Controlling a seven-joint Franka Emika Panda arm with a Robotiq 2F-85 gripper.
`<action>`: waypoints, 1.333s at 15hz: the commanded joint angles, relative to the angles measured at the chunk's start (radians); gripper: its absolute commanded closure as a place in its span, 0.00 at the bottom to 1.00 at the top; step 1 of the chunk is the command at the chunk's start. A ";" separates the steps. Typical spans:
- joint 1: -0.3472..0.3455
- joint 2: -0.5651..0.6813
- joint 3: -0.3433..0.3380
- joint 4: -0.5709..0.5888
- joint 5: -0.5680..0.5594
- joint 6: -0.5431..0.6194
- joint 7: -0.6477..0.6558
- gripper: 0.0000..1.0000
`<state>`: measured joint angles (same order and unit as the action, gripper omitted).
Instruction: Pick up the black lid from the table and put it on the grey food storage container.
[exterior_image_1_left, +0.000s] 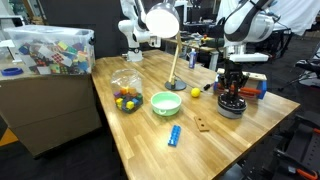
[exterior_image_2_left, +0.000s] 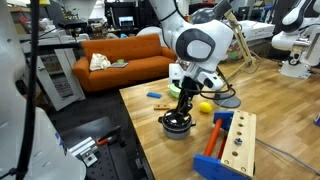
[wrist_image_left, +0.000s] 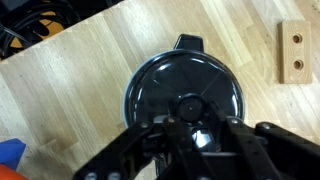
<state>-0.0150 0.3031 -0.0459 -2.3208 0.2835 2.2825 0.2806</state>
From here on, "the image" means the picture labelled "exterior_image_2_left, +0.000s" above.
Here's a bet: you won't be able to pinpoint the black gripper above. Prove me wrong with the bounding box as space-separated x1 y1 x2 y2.
175 75 202 116

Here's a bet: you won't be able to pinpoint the black round pot lid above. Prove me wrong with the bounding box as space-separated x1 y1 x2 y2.
157 109 197 132

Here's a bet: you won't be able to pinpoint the light green bowl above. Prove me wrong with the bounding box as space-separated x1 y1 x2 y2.
168 83 183 100

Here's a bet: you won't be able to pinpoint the yellow lemon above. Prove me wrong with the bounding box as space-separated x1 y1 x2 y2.
199 101 213 114

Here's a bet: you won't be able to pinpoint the small wooden block two holes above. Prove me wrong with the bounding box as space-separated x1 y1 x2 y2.
153 103 172 111

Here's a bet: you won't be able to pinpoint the blue toy building brick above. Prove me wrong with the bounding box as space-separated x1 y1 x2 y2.
146 91 163 100

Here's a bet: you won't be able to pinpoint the wooden rack blue ends orange rods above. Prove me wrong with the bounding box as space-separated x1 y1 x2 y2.
192 110 258 180

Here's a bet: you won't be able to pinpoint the flat grey book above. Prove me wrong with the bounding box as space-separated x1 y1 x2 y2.
109 61 129 69

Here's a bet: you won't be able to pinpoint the orange sofa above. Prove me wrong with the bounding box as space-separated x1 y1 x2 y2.
72 32 179 93

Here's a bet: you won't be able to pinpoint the black breadboard cart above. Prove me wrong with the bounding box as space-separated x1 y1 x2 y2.
59 115 156 180

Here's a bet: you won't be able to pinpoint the cream cloth bag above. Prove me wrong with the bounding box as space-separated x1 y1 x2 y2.
88 52 112 72

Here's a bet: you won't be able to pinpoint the small background monitor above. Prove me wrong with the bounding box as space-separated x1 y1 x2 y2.
118 15 135 28

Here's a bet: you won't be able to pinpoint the grey white equipment rack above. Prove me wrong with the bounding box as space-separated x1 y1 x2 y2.
18 28 87 112

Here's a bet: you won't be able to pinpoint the white blurry foreground housing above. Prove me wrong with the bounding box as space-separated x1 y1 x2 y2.
0 0 87 180

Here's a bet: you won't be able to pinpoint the grey pot with black handles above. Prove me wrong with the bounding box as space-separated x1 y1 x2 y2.
162 125 193 140

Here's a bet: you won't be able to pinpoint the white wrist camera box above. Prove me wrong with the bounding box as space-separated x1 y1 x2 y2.
168 63 186 88

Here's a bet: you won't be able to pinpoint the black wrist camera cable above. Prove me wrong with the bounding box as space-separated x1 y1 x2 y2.
199 68 237 101

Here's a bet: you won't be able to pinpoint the black clamp orange handle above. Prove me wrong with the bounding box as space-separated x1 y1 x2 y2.
95 125 127 148

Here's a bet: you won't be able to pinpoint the grey cable on table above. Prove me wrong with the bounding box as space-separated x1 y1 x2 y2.
254 137 320 177

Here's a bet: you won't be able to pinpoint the aluminium bracket pieces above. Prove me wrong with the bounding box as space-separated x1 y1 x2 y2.
67 136 100 168

